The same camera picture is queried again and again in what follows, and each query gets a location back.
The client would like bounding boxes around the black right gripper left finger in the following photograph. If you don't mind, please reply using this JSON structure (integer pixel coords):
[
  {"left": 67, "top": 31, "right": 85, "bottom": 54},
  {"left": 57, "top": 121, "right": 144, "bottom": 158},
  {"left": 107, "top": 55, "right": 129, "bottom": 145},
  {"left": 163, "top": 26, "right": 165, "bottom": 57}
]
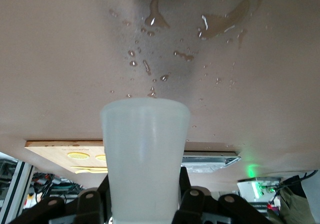
[{"left": 0, "top": 176, "right": 111, "bottom": 224}]

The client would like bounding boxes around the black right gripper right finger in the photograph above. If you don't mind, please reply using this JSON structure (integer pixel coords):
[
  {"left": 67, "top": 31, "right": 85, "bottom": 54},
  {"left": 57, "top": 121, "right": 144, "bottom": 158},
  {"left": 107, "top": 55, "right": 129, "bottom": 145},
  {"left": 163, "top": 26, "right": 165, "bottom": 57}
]
[{"left": 172, "top": 167, "right": 272, "bottom": 224}]

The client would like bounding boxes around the olive green fabric bag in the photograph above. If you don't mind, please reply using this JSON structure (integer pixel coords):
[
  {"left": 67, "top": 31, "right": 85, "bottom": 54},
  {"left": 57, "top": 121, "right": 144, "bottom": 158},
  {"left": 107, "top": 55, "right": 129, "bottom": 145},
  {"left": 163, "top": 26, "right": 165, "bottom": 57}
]
[{"left": 278, "top": 175, "right": 320, "bottom": 224}]

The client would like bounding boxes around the wooden cutting board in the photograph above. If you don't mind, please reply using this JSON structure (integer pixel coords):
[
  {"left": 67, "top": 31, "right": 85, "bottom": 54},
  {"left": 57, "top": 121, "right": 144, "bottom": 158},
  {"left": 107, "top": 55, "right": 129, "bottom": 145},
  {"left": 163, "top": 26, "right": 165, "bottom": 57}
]
[{"left": 24, "top": 140, "right": 109, "bottom": 175}]

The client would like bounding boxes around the aluminium frame post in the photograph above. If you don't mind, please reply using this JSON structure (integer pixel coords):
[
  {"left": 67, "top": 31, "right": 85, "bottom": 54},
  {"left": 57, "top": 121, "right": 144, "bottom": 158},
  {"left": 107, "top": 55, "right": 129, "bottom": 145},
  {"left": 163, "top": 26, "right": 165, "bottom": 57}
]
[{"left": 0, "top": 159, "right": 35, "bottom": 210}]

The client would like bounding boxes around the silver digital kitchen scale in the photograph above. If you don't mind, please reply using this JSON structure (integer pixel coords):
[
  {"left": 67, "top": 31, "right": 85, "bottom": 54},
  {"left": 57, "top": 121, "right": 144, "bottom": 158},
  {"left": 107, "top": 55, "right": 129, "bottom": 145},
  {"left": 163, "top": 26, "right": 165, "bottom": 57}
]
[{"left": 181, "top": 151, "right": 242, "bottom": 174}]

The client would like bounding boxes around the translucent squeeze bottle orange cap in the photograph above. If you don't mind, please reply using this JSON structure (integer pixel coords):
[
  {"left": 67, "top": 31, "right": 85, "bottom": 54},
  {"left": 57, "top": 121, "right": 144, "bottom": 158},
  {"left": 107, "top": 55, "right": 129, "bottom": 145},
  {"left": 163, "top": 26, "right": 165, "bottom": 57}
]
[{"left": 99, "top": 97, "right": 191, "bottom": 224}]

